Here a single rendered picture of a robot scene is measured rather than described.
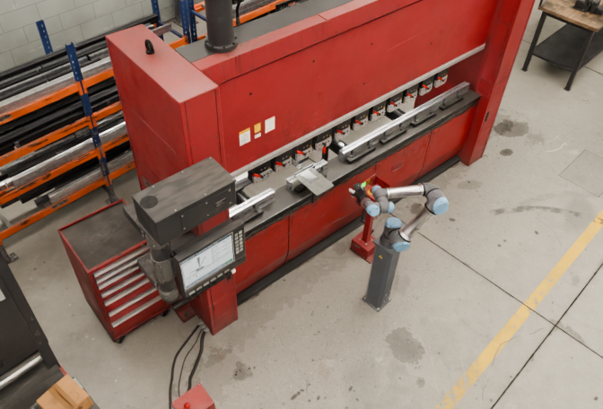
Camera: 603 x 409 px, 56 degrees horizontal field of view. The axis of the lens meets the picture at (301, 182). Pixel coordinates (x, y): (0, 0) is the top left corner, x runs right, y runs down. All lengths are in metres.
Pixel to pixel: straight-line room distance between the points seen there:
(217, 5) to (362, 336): 2.83
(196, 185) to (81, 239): 1.42
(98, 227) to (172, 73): 1.49
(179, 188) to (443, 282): 2.89
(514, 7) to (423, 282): 2.49
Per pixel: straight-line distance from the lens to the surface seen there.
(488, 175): 6.35
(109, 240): 4.22
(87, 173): 5.66
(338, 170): 4.74
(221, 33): 3.40
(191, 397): 3.68
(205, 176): 3.13
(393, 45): 4.49
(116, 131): 5.45
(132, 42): 3.62
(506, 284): 5.42
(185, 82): 3.21
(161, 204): 3.02
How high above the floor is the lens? 4.10
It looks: 44 degrees down
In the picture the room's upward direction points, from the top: 3 degrees clockwise
